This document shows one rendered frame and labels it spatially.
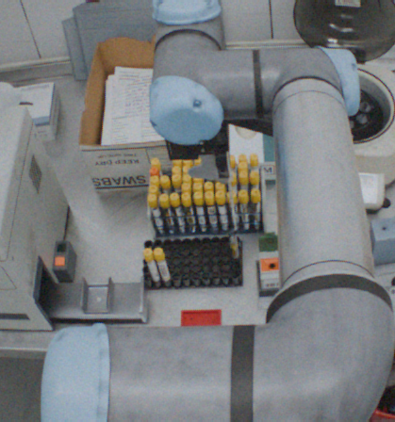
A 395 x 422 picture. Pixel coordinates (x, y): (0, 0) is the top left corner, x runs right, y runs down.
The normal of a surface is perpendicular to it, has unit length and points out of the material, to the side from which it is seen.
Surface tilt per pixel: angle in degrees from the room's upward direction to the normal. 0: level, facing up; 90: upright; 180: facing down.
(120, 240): 0
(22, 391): 0
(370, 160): 90
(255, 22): 90
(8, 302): 90
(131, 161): 89
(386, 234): 0
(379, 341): 45
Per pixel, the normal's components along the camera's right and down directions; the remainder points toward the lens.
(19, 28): -0.02, 0.83
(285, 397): 0.09, -0.32
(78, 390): -0.16, -0.45
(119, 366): -0.11, -0.66
